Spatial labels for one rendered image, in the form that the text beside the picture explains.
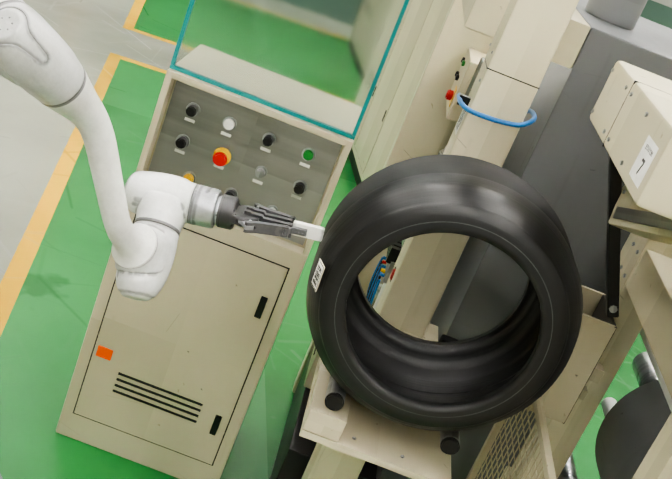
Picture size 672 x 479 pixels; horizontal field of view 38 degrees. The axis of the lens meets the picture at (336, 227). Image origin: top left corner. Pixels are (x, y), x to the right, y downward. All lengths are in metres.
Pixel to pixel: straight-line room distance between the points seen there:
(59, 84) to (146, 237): 0.45
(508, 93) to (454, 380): 0.70
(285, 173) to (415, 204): 0.88
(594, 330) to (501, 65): 0.69
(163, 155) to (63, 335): 1.15
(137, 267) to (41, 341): 1.71
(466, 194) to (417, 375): 0.60
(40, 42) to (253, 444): 2.16
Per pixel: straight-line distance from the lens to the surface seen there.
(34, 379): 3.58
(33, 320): 3.88
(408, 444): 2.41
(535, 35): 2.33
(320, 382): 2.37
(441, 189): 2.03
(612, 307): 2.49
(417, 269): 2.49
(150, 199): 2.17
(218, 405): 3.14
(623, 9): 2.90
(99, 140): 1.94
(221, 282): 2.94
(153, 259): 2.10
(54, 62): 1.76
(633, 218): 2.22
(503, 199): 2.05
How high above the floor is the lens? 2.06
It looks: 22 degrees down
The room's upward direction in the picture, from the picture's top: 22 degrees clockwise
